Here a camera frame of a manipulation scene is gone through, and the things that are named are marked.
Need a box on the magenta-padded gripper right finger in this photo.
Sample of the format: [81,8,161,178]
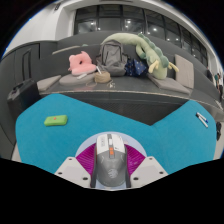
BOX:
[124,143,169,189]

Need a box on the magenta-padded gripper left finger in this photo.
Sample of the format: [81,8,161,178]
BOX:
[54,144,99,189]

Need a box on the grey white computer mouse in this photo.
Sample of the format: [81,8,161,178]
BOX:
[89,133,132,189]

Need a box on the green eraser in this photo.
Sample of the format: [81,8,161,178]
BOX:
[43,114,69,127]

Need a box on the white marker with blue cap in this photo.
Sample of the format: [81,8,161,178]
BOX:
[195,111,210,124]

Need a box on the flat grey square cushion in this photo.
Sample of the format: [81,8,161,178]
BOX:
[148,74,191,95]

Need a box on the small tan pouch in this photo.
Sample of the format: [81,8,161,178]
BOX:
[93,70,112,84]

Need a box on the flat grey seat cushion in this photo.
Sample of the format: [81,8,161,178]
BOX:
[36,74,63,92]

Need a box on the black bag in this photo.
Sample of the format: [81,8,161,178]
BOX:
[215,121,223,142]

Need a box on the black hard case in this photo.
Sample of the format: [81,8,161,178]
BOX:
[7,78,43,123]

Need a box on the dark blue patterned bag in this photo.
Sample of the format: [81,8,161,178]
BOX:
[124,58,150,78]

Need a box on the pink plush cushion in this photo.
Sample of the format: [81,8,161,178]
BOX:
[67,50,98,76]

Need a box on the upright grey square cushion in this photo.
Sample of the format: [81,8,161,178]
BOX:
[174,54,196,90]

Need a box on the grey backpack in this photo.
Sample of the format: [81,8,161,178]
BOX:
[95,39,129,77]

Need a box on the green dragon plush toy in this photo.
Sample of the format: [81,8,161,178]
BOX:
[101,32,180,81]

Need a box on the person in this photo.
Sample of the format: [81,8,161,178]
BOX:
[215,73,224,94]

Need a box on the large dark glass window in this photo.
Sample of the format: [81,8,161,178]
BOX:
[73,4,210,68]

